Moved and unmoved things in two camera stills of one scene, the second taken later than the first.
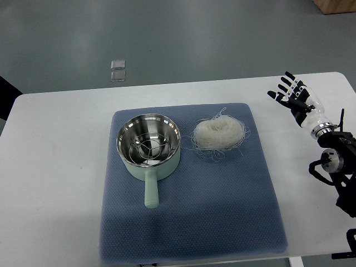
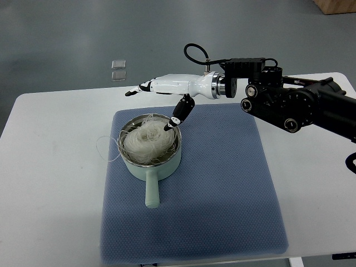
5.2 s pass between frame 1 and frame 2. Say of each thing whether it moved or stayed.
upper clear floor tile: stayed
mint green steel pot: stayed
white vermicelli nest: moved
